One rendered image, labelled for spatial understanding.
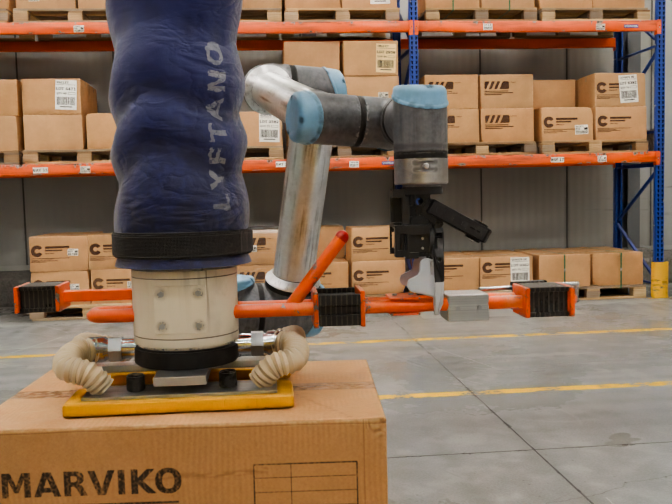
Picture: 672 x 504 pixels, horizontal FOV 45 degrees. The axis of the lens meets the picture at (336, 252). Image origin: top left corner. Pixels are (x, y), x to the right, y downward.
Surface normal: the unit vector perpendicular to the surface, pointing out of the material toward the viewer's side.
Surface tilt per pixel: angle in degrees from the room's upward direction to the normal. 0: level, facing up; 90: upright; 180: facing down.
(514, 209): 90
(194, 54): 78
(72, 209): 90
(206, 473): 90
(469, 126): 89
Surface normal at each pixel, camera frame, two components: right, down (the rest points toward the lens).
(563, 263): 0.07, 0.07
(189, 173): 0.50, -0.16
